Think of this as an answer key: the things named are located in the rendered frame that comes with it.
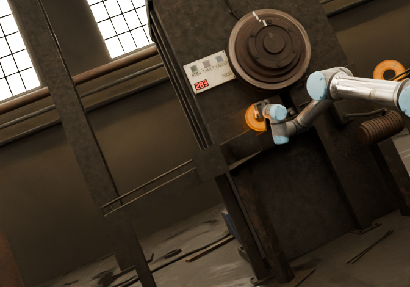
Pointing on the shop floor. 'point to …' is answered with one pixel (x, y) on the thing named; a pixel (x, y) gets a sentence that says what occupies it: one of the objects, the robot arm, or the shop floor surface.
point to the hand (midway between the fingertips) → (258, 113)
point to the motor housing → (388, 155)
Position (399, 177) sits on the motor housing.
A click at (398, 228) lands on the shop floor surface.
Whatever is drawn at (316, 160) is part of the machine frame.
